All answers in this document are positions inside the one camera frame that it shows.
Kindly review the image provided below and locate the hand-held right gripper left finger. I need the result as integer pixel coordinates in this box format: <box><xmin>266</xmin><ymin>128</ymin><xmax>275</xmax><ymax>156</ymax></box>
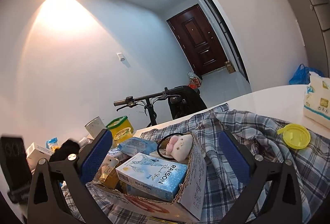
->
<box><xmin>27</xmin><ymin>129</ymin><xmax>114</xmax><ymax>224</ymax></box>

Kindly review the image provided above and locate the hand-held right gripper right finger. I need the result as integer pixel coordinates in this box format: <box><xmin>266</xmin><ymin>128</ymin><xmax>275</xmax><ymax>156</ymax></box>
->
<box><xmin>218</xmin><ymin>131</ymin><xmax>302</xmax><ymax>224</ymax></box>

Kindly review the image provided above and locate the black fuzzy scrunchie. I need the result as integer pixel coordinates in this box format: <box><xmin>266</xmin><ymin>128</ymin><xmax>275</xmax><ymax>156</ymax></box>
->
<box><xmin>49</xmin><ymin>139</ymin><xmax>81</xmax><ymax>163</ymax></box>

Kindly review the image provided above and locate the blue printed packet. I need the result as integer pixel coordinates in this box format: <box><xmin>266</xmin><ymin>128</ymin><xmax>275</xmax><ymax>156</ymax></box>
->
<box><xmin>118</xmin><ymin>137</ymin><xmax>158</xmax><ymax>157</ymax></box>

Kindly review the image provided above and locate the white cardboard box pretzel print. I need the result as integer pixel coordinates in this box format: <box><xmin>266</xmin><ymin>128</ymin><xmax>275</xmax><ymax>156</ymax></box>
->
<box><xmin>86</xmin><ymin>132</ymin><xmax>207</xmax><ymax>222</ymax></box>

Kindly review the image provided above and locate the white pink plush toy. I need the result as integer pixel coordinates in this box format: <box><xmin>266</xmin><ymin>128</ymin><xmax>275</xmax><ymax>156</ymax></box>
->
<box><xmin>165</xmin><ymin>134</ymin><xmax>194</xmax><ymax>161</ymax></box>

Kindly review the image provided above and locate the light blue cigarette box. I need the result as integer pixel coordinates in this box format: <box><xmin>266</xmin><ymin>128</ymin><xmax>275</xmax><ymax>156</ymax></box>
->
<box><xmin>115</xmin><ymin>152</ymin><xmax>188</xmax><ymax>201</ymax></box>

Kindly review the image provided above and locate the black round hair tie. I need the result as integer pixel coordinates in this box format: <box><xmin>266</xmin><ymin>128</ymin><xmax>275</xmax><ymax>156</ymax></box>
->
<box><xmin>156</xmin><ymin>133</ymin><xmax>186</xmax><ymax>160</ymax></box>

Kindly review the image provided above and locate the yellow box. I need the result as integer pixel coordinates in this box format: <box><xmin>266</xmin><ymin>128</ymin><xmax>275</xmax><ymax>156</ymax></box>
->
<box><xmin>99</xmin><ymin>158</ymin><xmax>122</xmax><ymax>189</ymax></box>

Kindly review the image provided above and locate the white rectangular carton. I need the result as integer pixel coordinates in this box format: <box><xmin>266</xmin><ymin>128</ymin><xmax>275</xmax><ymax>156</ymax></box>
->
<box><xmin>26</xmin><ymin>142</ymin><xmax>57</xmax><ymax>163</ymax></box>

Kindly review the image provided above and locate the tall white carton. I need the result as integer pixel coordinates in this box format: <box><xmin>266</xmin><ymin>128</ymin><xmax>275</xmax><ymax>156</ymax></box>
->
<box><xmin>85</xmin><ymin>116</ymin><xmax>107</xmax><ymax>140</ymax></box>

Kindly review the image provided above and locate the yellow jelly cup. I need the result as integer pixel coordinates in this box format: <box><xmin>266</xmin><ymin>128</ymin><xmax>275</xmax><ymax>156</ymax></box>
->
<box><xmin>112</xmin><ymin>129</ymin><xmax>134</xmax><ymax>148</ymax></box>

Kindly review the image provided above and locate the blue plaid blanket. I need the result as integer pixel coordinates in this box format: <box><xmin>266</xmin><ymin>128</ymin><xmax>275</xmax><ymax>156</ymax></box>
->
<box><xmin>60</xmin><ymin>103</ymin><xmax>330</xmax><ymax>224</ymax></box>

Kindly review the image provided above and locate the yellow container green lid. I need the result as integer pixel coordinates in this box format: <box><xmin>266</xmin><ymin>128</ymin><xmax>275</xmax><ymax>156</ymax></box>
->
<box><xmin>106</xmin><ymin>116</ymin><xmax>133</xmax><ymax>137</ymax></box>

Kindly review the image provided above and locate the small blue yellow packet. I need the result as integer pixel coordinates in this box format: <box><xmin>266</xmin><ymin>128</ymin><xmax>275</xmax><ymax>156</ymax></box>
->
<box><xmin>46</xmin><ymin>138</ymin><xmax>60</xmax><ymax>150</ymax></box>

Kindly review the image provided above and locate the yellow plastic lid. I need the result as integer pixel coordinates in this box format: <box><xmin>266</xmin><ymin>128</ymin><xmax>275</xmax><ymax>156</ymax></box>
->
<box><xmin>277</xmin><ymin>123</ymin><xmax>311</xmax><ymax>149</ymax></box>

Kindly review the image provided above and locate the black electric bike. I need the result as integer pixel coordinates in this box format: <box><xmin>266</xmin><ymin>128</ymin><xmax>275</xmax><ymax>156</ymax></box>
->
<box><xmin>113</xmin><ymin>85</ymin><xmax>208</xmax><ymax>128</ymax></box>

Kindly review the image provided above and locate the red and white bag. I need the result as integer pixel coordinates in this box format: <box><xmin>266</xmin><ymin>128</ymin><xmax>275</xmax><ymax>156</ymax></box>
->
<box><xmin>188</xmin><ymin>72</ymin><xmax>203</xmax><ymax>88</ymax></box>

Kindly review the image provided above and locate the small cardboard box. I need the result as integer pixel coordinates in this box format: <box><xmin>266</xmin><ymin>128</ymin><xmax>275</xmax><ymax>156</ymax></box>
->
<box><xmin>224</xmin><ymin>60</ymin><xmax>236</xmax><ymax>74</ymax></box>

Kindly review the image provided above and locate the white tissue pack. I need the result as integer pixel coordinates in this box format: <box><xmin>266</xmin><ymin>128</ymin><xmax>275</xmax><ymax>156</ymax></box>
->
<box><xmin>303</xmin><ymin>71</ymin><xmax>330</xmax><ymax>121</ymax></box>

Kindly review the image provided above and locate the blue plastic bag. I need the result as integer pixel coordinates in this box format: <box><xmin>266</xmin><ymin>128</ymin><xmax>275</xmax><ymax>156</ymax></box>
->
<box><xmin>289</xmin><ymin>64</ymin><xmax>325</xmax><ymax>85</ymax></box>

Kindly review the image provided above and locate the dark red entrance door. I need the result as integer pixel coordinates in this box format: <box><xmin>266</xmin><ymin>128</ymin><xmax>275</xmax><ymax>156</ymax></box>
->
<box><xmin>166</xmin><ymin>4</ymin><xmax>232</xmax><ymax>76</ymax></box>

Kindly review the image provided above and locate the dark glass sliding door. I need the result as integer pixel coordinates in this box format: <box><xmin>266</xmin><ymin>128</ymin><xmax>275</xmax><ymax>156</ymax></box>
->
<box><xmin>184</xmin><ymin>0</ymin><xmax>250</xmax><ymax>84</ymax></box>

